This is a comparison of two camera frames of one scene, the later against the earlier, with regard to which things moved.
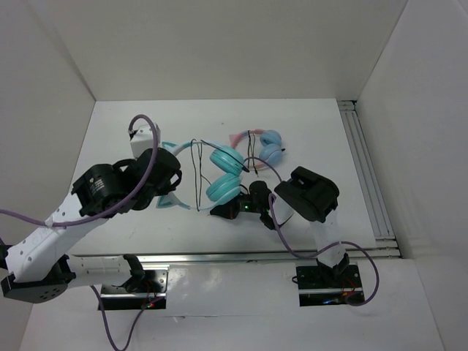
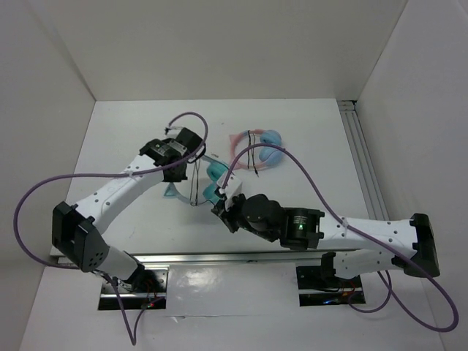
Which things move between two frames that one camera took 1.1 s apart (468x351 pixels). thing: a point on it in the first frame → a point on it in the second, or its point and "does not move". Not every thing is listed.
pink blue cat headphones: x=270 y=145 does not move
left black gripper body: x=145 y=199 → x=180 y=175
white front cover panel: x=232 y=289 does not move
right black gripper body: x=247 y=205 → x=235 y=204
